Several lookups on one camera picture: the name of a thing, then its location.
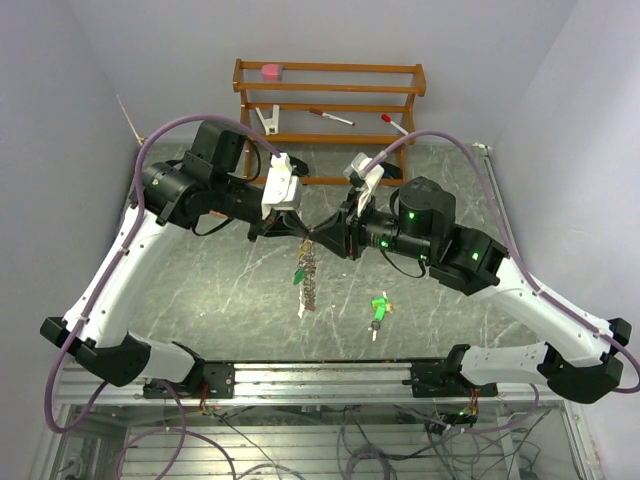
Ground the yellow tag key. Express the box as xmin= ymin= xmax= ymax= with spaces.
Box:
xmin=299 ymin=240 xmax=312 ymax=256

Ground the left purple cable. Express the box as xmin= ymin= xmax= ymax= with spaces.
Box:
xmin=43 ymin=113 xmax=284 ymax=480

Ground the pink eraser block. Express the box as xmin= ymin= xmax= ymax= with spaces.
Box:
xmin=261 ymin=63 xmax=283 ymax=82

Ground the metal key ring disc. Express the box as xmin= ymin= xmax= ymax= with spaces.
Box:
xmin=293 ymin=239 xmax=317 ymax=318

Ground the green key tag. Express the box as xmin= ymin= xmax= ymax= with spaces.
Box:
xmin=293 ymin=268 xmax=306 ymax=285

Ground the black stapler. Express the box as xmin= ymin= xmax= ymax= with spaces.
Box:
xmin=290 ymin=156 xmax=310 ymax=178

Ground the wooden shelf rack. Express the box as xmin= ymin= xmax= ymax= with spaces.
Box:
xmin=232 ymin=59 xmax=428 ymax=188

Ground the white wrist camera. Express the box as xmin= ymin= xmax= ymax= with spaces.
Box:
xmin=343 ymin=152 xmax=384 ymax=217
xmin=261 ymin=153 xmax=302 ymax=220

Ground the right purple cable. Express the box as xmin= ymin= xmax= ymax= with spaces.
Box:
xmin=369 ymin=129 xmax=640 ymax=436

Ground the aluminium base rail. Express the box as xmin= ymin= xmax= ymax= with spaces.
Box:
xmin=59 ymin=360 xmax=581 ymax=406

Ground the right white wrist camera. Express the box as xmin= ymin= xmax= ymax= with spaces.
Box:
xmin=343 ymin=152 xmax=384 ymax=217

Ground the green tag key upper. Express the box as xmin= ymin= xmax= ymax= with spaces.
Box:
xmin=370 ymin=297 xmax=394 ymax=313

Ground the purple cable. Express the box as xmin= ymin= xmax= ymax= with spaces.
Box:
xmin=43 ymin=113 xmax=284 ymax=480
xmin=369 ymin=129 xmax=640 ymax=436

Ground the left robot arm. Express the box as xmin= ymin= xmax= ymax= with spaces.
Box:
xmin=40 ymin=115 xmax=204 ymax=397

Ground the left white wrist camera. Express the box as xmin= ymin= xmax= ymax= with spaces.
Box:
xmin=261 ymin=153 xmax=302 ymax=220

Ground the green tag key lower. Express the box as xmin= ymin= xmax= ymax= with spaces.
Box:
xmin=369 ymin=306 xmax=387 ymax=342

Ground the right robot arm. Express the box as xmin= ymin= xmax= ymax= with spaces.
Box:
xmin=310 ymin=177 xmax=631 ymax=404

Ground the red white marker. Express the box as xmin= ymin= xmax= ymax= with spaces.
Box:
xmin=309 ymin=108 xmax=355 ymax=127

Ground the blue stapler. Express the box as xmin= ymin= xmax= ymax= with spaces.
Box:
xmin=381 ymin=162 xmax=403 ymax=180

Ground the red capped marker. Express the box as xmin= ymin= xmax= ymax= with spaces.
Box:
xmin=381 ymin=114 xmax=409 ymax=136

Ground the white clip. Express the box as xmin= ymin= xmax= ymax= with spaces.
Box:
xmin=255 ymin=105 xmax=280 ymax=136

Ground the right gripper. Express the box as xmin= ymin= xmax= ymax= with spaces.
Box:
xmin=309 ymin=187 xmax=435 ymax=262

